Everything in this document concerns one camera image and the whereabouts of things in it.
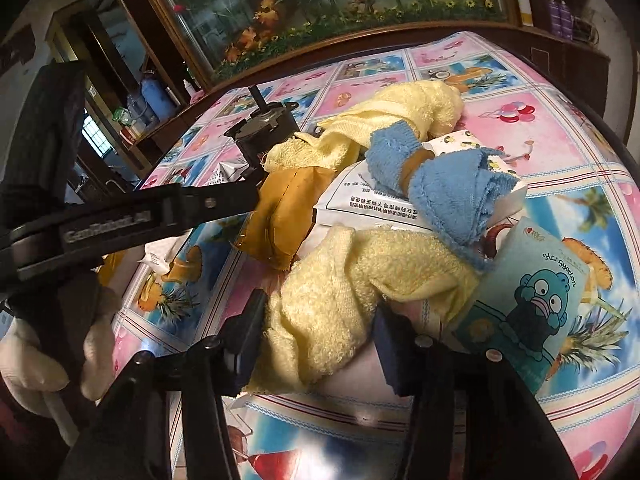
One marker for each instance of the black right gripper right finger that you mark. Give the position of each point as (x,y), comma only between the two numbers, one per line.
(439,442)

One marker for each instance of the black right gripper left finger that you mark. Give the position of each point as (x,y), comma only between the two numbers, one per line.
(218,366)

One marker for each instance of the yellow towel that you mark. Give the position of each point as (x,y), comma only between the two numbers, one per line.
(322,314)
(430,108)

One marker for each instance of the teal Hangyodon tissue pack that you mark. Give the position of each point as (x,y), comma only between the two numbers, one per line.
(524,306)

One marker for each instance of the mustard yellow cloth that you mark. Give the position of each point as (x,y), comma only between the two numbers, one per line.
(284,215)

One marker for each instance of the blue towel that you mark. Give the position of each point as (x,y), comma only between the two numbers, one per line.
(455,193)

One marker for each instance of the white gloved hand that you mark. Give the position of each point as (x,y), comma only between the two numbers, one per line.
(58,363)

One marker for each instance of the colourful printed tablecloth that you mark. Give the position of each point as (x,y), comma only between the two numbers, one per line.
(351,425)

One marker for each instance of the silver foil sachet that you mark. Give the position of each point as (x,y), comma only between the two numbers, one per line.
(230,170)

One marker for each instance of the blue water jug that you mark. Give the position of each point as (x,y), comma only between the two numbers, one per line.
(154,93)

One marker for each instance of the black electric motor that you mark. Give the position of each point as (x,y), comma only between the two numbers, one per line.
(271,124)

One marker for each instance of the purple spray bottle right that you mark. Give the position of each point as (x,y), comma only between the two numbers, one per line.
(567,21)

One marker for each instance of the purple spray bottle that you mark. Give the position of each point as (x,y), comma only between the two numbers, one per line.
(555,18)
(567,21)

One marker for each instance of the purple spray bottle left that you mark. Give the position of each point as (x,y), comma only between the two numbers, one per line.
(555,18)

